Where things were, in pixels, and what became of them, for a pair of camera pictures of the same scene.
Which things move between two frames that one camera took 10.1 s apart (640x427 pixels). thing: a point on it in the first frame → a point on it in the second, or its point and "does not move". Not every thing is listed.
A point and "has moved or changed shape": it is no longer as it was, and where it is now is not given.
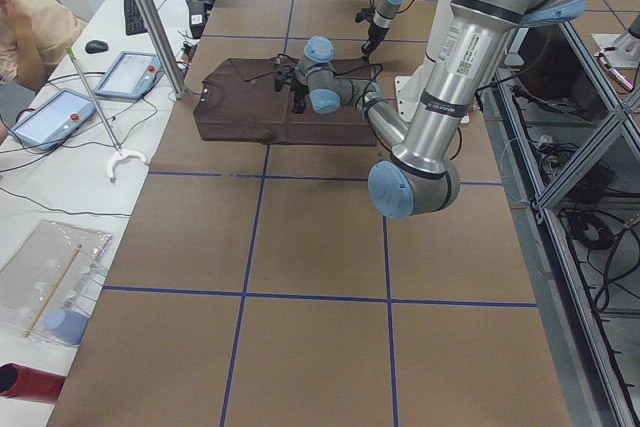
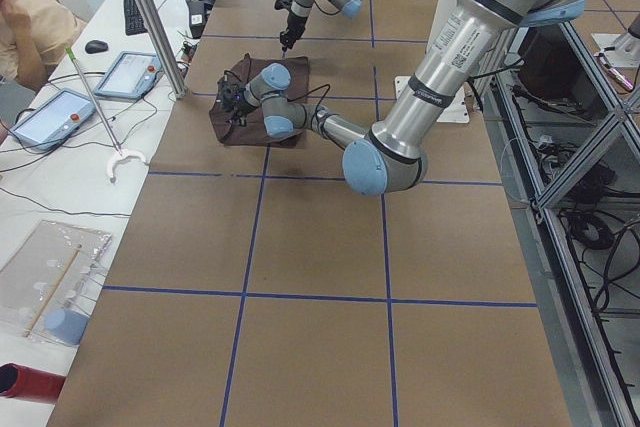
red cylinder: [19, 381] does not move
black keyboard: [133, 20] does not move
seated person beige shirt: [35, 29] does not move
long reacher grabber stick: [120, 152] does not move
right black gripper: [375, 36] → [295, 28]
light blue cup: [66, 325] does not move
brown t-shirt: [237, 100] has moved or changed shape
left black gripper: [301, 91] → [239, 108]
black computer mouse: [96, 46] does not move
